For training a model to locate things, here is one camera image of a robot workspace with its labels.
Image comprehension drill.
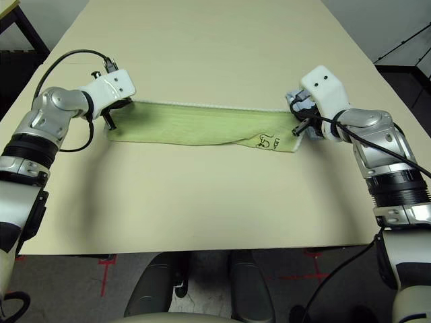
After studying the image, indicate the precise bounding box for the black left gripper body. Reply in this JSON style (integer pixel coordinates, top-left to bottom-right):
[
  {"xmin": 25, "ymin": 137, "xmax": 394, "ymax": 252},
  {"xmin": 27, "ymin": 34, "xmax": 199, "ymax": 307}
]
[{"xmin": 100, "ymin": 97, "xmax": 134, "ymax": 131}]

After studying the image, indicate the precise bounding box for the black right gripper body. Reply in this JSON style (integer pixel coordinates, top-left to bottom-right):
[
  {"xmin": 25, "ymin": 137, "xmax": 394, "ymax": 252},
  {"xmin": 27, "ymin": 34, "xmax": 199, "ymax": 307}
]
[{"xmin": 291, "ymin": 97, "xmax": 324, "ymax": 137}]

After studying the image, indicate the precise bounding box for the green terry towel white trim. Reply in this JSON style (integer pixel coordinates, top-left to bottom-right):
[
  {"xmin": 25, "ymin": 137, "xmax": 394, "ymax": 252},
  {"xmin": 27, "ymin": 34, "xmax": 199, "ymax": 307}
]
[{"xmin": 106, "ymin": 99, "xmax": 302, "ymax": 153}]

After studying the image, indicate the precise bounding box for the folded light blue towel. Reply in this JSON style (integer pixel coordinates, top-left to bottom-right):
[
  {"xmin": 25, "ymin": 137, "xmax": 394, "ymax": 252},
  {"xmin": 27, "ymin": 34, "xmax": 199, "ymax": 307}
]
[{"xmin": 285, "ymin": 87, "xmax": 326, "ymax": 141}]

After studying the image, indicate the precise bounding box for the black foam floor mat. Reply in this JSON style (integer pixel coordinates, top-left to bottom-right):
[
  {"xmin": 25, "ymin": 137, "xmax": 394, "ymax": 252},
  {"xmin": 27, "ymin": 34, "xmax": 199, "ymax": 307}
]
[{"xmin": 0, "ymin": 49, "xmax": 46, "ymax": 112}]

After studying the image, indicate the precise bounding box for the black low platform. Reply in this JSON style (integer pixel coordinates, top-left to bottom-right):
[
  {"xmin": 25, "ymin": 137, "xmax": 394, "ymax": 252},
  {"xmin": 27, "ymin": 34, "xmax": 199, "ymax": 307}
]
[{"xmin": 375, "ymin": 63, "xmax": 431, "ymax": 112}]

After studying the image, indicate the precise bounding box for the black tripod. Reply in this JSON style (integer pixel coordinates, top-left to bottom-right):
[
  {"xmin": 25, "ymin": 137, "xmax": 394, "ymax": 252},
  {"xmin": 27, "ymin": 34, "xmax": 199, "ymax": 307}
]
[{"xmin": 372, "ymin": 25, "xmax": 431, "ymax": 68}]

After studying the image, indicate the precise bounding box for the dark grey robot left leg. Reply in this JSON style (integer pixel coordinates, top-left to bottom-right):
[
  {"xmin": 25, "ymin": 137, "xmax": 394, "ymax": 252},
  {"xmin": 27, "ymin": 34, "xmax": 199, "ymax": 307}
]
[{"xmin": 123, "ymin": 252, "xmax": 189, "ymax": 317}]

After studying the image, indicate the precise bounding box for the dark grey robot leg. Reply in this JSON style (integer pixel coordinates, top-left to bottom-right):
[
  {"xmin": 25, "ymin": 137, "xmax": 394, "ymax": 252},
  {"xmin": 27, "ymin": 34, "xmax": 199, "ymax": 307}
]
[
  {"xmin": 123, "ymin": 252, "xmax": 189, "ymax": 317},
  {"xmin": 228, "ymin": 250, "xmax": 275, "ymax": 320}
]

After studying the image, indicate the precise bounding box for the dark grey robot right leg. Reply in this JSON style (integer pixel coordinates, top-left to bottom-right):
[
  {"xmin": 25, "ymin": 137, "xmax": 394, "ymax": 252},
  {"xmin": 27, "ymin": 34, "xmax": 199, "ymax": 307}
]
[{"xmin": 228, "ymin": 250, "xmax": 275, "ymax": 320}]

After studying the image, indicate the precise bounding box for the beige robot torso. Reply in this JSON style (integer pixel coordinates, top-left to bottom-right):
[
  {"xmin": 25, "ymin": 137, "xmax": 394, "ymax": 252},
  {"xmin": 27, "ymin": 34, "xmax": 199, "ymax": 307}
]
[{"xmin": 110, "ymin": 312, "xmax": 243, "ymax": 323}]

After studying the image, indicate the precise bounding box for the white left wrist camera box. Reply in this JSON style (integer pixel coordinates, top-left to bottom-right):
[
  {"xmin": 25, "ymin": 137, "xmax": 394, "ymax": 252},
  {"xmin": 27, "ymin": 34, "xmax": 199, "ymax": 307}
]
[{"xmin": 79, "ymin": 69, "xmax": 137, "ymax": 119}]

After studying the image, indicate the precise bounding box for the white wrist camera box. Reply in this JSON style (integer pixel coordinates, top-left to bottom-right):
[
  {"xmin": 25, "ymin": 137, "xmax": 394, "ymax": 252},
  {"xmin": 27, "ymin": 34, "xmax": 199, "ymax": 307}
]
[
  {"xmin": 79, "ymin": 69, "xmax": 137, "ymax": 119},
  {"xmin": 300, "ymin": 65, "xmax": 351, "ymax": 142}
]

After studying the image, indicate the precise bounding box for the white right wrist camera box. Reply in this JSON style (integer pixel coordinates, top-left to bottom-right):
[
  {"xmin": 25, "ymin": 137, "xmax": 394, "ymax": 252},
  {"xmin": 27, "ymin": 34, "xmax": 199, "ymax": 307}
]
[{"xmin": 300, "ymin": 65, "xmax": 351, "ymax": 142}]

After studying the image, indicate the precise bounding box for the black left wrist camera cable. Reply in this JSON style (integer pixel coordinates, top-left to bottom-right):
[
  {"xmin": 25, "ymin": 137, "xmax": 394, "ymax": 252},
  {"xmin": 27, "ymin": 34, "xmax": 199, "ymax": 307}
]
[{"xmin": 33, "ymin": 49, "xmax": 119, "ymax": 152}]

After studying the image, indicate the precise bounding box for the beige side table black frame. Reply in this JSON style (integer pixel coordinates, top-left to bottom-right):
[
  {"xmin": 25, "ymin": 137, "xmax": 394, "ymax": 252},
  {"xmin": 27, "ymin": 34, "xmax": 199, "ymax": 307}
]
[{"xmin": 0, "ymin": 0, "xmax": 51, "ymax": 65}]

